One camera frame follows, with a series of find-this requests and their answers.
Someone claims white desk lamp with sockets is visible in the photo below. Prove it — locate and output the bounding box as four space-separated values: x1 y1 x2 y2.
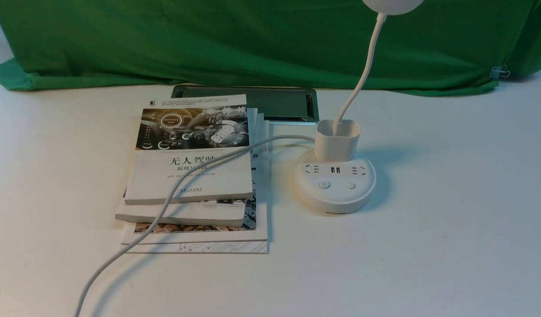
294 0 422 214

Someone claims bottom book with circuit pattern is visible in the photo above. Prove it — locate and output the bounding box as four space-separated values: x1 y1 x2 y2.
129 144 270 254

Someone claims top book with car cover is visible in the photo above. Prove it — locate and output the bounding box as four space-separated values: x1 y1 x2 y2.
124 94 257 205

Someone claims green backdrop cloth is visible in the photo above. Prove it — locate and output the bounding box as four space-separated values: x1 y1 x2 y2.
0 0 541 96

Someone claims silver binder clip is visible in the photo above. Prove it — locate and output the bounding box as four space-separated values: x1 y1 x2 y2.
488 65 511 81

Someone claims metal desk cable box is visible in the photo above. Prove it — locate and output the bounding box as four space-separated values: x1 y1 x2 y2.
171 84 320 125

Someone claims white lamp power cable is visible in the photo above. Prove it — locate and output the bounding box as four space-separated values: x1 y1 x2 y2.
74 135 316 317

